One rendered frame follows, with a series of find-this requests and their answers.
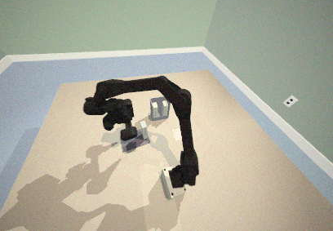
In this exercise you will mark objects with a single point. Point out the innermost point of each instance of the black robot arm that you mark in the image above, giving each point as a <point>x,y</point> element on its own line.
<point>183,174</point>

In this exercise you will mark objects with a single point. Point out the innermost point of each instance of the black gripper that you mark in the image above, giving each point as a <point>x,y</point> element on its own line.
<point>130,132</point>

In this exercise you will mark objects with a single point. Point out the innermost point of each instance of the grey open bin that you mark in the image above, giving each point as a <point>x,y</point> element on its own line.
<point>159,101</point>

